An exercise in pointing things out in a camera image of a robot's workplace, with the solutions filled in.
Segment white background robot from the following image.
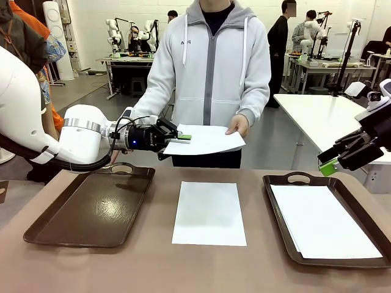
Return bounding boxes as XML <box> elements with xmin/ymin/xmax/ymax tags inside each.
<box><xmin>142</xmin><ymin>18</ymin><xmax>160</xmax><ymax>52</ymax></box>
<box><xmin>105</xmin><ymin>18</ymin><xmax>123</xmax><ymax>59</ymax></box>

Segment white round fan base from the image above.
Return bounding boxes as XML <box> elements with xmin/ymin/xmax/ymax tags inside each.
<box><xmin>0</xmin><ymin>148</ymin><xmax>16</xmax><ymax>165</ymax></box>

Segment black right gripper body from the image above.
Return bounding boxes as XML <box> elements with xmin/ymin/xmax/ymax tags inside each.
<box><xmin>358</xmin><ymin>104</ymin><xmax>391</xmax><ymax>151</ymax></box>

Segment white A4 paper sheet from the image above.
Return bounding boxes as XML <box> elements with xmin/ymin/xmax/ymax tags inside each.
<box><xmin>269</xmin><ymin>184</ymin><xmax>384</xmax><ymax>260</ymax></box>
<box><xmin>163</xmin><ymin>123</ymin><xmax>247</xmax><ymax>156</ymax></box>

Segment seated person with black hair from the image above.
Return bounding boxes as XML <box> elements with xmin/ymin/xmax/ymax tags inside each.
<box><xmin>128</xmin><ymin>26</ymin><xmax>143</xmax><ymax>53</ymax></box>

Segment black chair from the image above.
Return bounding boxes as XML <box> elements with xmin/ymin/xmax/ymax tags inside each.
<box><xmin>362</xmin><ymin>40</ymin><xmax>388</xmax><ymax>62</ymax></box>

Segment white background work tables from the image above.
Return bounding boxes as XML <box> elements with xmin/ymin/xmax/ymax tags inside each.
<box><xmin>283</xmin><ymin>53</ymin><xmax>378</xmax><ymax>94</ymax></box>

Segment brown plastic serving tray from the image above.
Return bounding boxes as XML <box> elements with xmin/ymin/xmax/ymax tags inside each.
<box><xmin>23</xmin><ymin>162</ymin><xmax>156</xmax><ymax>248</ymax></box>
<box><xmin>262</xmin><ymin>172</ymin><xmax>391</xmax><ymax>270</ymax></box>

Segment grey background work table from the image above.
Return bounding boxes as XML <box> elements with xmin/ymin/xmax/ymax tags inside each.
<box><xmin>97</xmin><ymin>56</ymin><xmax>155</xmax><ymax>99</ymax></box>

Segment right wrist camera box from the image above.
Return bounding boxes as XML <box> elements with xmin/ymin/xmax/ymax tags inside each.
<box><xmin>344</xmin><ymin>78</ymin><xmax>391</xmax><ymax>114</ymax></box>

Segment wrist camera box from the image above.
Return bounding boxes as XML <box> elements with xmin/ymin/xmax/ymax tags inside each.
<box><xmin>121</xmin><ymin>106</ymin><xmax>135</xmax><ymax>123</ymax></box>
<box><xmin>344</xmin><ymin>78</ymin><xmax>391</xmax><ymax>114</ymax></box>

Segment black tripod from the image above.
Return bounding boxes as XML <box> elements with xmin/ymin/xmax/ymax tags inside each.
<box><xmin>332</xmin><ymin>18</ymin><xmax>366</xmax><ymax>98</ymax></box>

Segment person in all black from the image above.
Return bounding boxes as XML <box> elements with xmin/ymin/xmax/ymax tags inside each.
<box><xmin>267</xmin><ymin>0</ymin><xmax>298</xmax><ymax>109</ymax></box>

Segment white tower air conditioner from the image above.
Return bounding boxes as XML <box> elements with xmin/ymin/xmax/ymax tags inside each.
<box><xmin>42</xmin><ymin>1</ymin><xmax>75</xmax><ymax>81</ymax></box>

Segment white table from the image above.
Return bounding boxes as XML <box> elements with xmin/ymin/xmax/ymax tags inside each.
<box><xmin>273</xmin><ymin>93</ymin><xmax>391</xmax><ymax>172</ymax></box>

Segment white wall electrical panel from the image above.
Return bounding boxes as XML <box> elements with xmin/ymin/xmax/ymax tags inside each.
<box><xmin>67</xmin><ymin>39</ymin><xmax>81</xmax><ymax>70</ymax></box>

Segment person in plaid shirt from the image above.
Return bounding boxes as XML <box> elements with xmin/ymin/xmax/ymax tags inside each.
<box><xmin>291</xmin><ymin>10</ymin><xmax>318</xmax><ymax>62</ymax></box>

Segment dark green padded jacket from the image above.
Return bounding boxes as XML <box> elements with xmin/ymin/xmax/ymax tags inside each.
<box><xmin>0</xmin><ymin>0</ymin><xmax>49</xmax><ymax>74</ymax></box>

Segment blue patterned garment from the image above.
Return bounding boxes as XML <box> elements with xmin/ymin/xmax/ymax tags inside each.
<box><xmin>38</xmin><ymin>33</ymin><xmax>67</xmax><ymax>104</ymax></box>

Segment person's left forearm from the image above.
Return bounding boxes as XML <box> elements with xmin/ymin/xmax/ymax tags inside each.
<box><xmin>241</xmin><ymin>88</ymin><xmax>272</xmax><ymax>128</ymax></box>

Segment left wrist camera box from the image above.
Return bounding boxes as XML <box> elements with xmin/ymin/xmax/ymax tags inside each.
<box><xmin>121</xmin><ymin>106</ymin><xmax>135</xmax><ymax>123</ymax></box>

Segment white A4 paper stack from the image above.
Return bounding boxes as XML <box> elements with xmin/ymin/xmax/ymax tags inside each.
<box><xmin>171</xmin><ymin>181</ymin><xmax>247</xmax><ymax>247</ymax></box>

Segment person's right hand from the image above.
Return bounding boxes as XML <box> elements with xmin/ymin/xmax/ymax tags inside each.
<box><xmin>108</xmin><ymin>150</ymin><xmax>122</xmax><ymax>167</ymax></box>

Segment person's left hand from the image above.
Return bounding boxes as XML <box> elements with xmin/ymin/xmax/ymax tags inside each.
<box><xmin>225</xmin><ymin>114</ymin><xmax>250</xmax><ymax>137</ymax></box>

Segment person in white grey hoodie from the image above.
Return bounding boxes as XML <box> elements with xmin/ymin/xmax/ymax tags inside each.
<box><xmin>131</xmin><ymin>0</ymin><xmax>272</xmax><ymax>169</ymax></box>

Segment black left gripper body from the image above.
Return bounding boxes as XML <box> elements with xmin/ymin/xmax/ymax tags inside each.
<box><xmin>127</xmin><ymin>123</ymin><xmax>161</xmax><ymax>153</ymax></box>

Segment person's right forearm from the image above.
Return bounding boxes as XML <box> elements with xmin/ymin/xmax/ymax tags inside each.
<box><xmin>131</xmin><ymin>82</ymin><xmax>177</xmax><ymax>118</ymax></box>

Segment black trousers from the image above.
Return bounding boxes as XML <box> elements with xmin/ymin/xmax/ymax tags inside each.
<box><xmin>26</xmin><ymin>158</ymin><xmax>70</xmax><ymax>186</ymax></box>

